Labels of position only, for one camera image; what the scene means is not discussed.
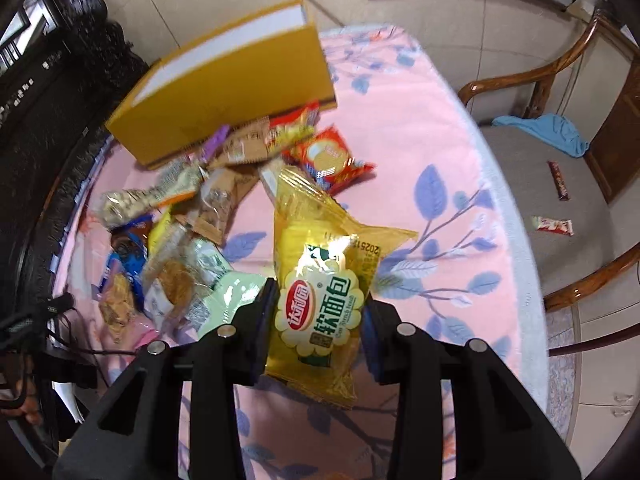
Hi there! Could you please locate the blue cloth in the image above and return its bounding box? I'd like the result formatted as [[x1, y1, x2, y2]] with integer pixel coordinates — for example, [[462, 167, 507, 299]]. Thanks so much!
[[492, 114, 591, 158]]

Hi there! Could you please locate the red cracker packet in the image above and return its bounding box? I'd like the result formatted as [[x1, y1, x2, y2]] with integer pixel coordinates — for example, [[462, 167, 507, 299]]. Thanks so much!
[[282, 125, 377, 196]]

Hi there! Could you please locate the dark carved wooden cabinet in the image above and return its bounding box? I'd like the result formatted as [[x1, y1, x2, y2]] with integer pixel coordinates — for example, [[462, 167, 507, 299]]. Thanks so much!
[[0, 0, 151, 461]]

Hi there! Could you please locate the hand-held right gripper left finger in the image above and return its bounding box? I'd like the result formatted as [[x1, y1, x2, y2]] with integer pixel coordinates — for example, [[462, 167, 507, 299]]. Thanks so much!
[[52, 277, 281, 480]]

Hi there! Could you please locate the red yellow snack packet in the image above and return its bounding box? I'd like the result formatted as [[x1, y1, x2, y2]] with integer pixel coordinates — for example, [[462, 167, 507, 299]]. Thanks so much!
[[265, 101, 321, 157]]

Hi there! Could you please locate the brown snack bar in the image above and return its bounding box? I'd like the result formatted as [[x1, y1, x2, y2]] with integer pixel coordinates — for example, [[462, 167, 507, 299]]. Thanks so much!
[[547, 161, 571, 202]]

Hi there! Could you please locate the purple snack packet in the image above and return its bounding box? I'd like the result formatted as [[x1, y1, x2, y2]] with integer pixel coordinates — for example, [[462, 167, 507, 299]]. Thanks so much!
[[200, 125, 232, 163]]

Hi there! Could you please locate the yellow bread packet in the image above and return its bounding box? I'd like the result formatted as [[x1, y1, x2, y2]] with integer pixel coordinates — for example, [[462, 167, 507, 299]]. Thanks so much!
[[264, 165, 419, 410]]

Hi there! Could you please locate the yellow cardboard box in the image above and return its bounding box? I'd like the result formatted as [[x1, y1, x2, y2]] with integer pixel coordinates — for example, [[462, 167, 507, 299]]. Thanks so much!
[[105, 0, 338, 170]]

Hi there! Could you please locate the pink floral tablecloth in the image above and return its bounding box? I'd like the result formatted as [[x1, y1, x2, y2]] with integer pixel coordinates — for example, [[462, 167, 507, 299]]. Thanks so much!
[[50, 22, 551, 480]]

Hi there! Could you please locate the clear pastry packet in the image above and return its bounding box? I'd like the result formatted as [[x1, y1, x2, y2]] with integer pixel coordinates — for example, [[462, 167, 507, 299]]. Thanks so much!
[[142, 237, 226, 331]]

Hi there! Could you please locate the white cabinet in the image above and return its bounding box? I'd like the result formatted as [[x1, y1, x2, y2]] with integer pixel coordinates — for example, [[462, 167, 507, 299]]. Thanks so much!
[[575, 305, 640, 441]]

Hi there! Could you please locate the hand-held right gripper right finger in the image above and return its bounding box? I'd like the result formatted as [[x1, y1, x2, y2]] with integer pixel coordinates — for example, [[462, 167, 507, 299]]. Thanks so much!
[[361, 299, 583, 480]]

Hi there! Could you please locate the clear cracker packet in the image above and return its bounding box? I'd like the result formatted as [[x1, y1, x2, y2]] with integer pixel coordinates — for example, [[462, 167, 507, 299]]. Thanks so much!
[[97, 272, 141, 343]]

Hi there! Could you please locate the black cable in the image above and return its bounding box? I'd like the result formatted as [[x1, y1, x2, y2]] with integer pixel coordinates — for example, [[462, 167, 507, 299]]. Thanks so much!
[[50, 305, 151, 358]]

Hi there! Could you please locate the wooden armchair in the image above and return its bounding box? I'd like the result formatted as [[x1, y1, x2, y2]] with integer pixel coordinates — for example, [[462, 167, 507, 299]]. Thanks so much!
[[457, 7, 640, 361]]

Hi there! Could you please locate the white red snack packet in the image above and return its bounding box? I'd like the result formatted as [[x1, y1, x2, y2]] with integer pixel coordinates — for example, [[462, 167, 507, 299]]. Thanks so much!
[[531, 216, 575, 237]]

